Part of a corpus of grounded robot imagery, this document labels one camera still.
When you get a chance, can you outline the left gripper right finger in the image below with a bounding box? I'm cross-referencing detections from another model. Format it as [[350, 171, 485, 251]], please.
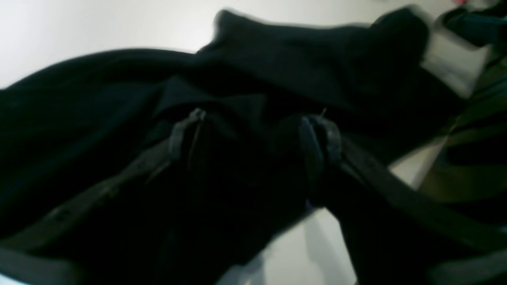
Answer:
[[299, 115, 506, 285]]

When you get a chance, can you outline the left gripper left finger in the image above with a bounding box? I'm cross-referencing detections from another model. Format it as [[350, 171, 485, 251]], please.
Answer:
[[0, 109, 206, 285]]

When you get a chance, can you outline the black t-shirt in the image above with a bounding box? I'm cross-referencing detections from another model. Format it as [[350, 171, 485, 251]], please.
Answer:
[[1, 8, 464, 285]]

